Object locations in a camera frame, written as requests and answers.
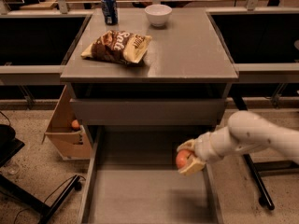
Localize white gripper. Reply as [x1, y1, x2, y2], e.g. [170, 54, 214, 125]
[177, 133, 222, 175]

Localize red apple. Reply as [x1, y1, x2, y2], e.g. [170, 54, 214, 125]
[176, 149, 192, 169]

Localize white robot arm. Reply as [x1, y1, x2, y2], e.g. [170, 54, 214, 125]
[176, 110, 299, 175]

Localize open middle drawer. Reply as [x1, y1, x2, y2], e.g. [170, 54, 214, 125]
[77, 126, 224, 224]

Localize grey drawer cabinet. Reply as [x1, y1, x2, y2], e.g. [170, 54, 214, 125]
[60, 7, 240, 147]

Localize closed top drawer front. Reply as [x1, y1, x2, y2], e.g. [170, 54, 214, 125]
[70, 99, 225, 126]

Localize black table leg right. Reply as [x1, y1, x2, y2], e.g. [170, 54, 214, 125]
[243, 154, 275, 211]

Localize cardboard box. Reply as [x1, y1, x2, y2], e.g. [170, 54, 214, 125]
[45, 87, 92, 160]

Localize orange fruit in box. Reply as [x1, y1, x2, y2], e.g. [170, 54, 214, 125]
[71, 119, 80, 131]

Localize brown chip bag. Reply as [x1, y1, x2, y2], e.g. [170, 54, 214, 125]
[81, 30, 151, 64]

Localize white bowl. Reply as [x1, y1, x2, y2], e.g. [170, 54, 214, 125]
[145, 4, 172, 27]

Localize blue soda can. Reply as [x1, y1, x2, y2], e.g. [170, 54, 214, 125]
[101, 0, 118, 25]

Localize black stand base left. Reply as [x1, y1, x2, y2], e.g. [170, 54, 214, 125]
[0, 124, 81, 224]

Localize black cable on floor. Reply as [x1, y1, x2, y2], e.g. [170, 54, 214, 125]
[12, 175, 87, 224]

